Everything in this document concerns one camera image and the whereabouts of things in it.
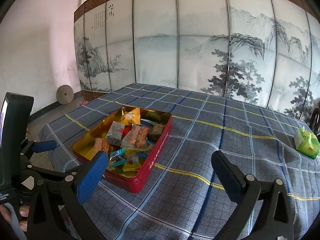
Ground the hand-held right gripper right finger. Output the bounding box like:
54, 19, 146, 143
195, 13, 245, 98
211, 151, 294, 240

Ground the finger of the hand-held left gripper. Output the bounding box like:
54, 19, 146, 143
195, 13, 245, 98
21, 141, 57, 160
21, 165, 65, 180

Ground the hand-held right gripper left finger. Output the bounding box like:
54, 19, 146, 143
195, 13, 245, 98
26, 151, 108, 240

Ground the orange-red snack packet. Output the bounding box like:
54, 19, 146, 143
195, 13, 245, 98
94, 137, 110, 159

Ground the teal snack packet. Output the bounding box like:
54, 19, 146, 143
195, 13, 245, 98
109, 148, 127, 170

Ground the yellow snack packet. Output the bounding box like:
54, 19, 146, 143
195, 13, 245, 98
107, 164, 142, 178

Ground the clear packet reddish snack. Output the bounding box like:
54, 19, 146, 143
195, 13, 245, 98
125, 155, 139, 167

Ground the grey speckled snack packet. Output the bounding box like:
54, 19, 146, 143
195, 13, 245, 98
106, 121, 125, 146

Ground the red tin box gold inside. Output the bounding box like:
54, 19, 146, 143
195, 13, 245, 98
72, 106, 173, 194

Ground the clear peanut packet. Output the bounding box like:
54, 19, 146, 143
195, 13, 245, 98
120, 124, 153, 150

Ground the orange nut packet clear window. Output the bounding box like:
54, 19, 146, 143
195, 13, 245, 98
119, 107, 141, 127

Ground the dark brown snack packet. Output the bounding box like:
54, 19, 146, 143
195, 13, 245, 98
148, 124, 167, 140

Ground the person's left hand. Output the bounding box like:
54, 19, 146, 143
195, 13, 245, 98
0, 204, 30, 233

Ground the blue plaid blanket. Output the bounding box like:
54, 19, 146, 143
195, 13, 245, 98
37, 83, 320, 240

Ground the round stone disc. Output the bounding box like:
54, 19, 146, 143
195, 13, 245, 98
56, 85, 74, 105

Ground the green tissue pack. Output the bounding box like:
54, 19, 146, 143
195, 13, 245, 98
294, 127, 320, 160

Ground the dark wooden chair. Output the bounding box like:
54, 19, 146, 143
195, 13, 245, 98
310, 107, 320, 135

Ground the painted landscape folding screen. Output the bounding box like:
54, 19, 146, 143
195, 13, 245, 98
74, 0, 320, 123

